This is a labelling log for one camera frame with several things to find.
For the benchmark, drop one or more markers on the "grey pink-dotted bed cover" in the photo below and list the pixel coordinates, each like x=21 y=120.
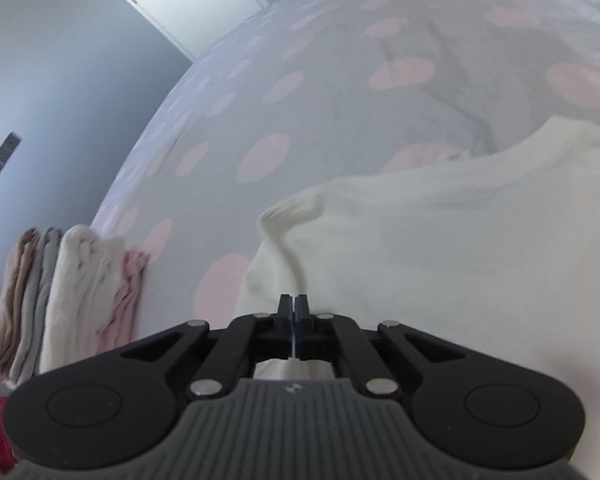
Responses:
x=307 y=91

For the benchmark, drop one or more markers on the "folded pink garment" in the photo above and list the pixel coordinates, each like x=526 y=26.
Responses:
x=118 y=329

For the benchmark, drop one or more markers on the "folded white garment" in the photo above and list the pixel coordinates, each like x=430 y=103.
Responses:
x=87 y=276

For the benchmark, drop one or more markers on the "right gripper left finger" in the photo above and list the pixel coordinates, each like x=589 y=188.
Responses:
x=231 y=354

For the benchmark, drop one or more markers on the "folded grey garment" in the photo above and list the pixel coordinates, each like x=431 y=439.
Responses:
x=34 y=305

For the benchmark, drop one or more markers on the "folded beige garment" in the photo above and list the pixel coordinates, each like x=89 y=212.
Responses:
x=17 y=268

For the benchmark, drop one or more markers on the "cream white long-sleeve shirt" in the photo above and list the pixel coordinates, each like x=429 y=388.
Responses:
x=499 y=253

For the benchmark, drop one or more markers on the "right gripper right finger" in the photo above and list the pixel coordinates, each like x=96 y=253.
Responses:
x=340 y=342

